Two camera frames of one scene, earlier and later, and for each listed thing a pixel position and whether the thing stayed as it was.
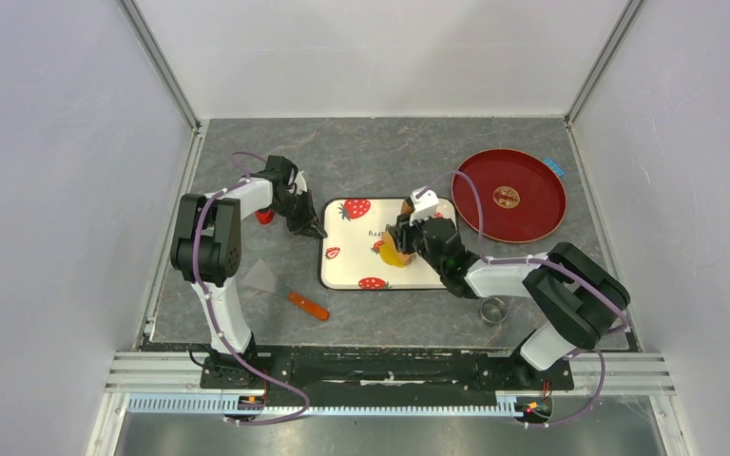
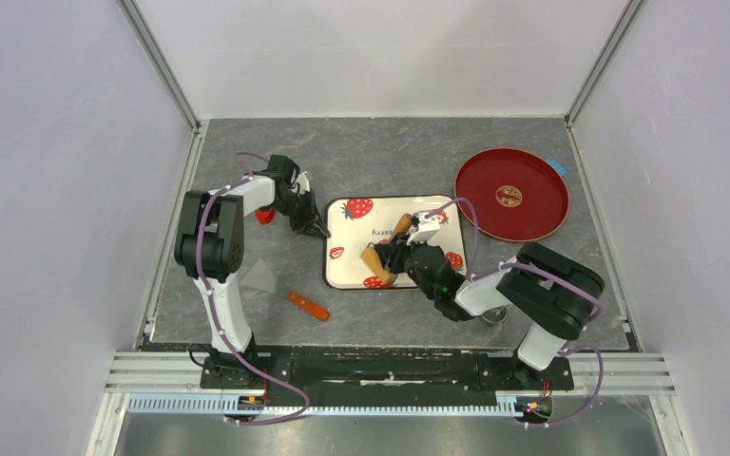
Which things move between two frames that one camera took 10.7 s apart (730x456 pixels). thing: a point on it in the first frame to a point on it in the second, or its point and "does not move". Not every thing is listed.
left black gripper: (309, 224) does not move
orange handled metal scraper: (261, 277) does not move
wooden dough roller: (407, 258) to (371, 256)
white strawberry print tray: (351, 231) does not move
